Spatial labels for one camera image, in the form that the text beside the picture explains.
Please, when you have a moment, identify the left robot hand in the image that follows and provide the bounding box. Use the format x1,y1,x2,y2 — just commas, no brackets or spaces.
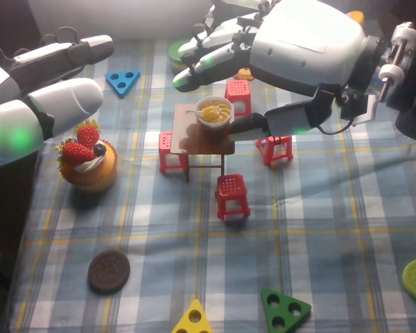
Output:
0,34,114,171

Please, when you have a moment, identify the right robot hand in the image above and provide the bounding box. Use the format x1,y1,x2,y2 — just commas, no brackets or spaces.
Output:
172,0,367,143

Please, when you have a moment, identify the white bowl of yellow food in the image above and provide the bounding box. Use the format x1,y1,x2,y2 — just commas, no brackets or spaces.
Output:
186,96,236,131

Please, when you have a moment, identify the red stool back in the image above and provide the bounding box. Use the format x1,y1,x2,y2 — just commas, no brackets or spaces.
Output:
224,79,253,117

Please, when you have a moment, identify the red stool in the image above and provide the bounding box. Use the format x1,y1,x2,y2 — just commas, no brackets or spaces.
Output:
158,130,191,174
224,79,253,117
214,173,251,221
255,135,294,168

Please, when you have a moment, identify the small brown toy table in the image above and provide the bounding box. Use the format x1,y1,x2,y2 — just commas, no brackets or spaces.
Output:
169,103,236,183

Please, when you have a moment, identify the red stool front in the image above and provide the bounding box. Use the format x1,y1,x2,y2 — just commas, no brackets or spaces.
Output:
214,173,251,221

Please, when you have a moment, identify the mango cupcake toy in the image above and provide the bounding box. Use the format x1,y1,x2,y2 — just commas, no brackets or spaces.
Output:
346,10,365,27

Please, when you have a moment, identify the blue triangle block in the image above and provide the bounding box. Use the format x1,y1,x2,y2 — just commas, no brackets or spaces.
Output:
104,69,141,99

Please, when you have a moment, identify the strawberry cupcake toy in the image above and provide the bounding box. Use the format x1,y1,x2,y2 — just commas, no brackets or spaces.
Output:
54,118,119,193

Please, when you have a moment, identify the chocolate sandwich cookie toy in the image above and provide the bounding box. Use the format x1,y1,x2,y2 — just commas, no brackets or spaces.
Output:
87,250,131,296

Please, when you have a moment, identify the blue plaid tablecloth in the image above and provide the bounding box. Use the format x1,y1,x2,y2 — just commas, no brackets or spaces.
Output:
1,19,416,333

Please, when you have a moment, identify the yellow triangle block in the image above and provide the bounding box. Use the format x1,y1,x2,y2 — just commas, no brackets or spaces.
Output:
171,298,214,333

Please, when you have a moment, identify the green triangle block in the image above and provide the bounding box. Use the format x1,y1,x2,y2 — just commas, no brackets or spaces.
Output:
260,287,313,333

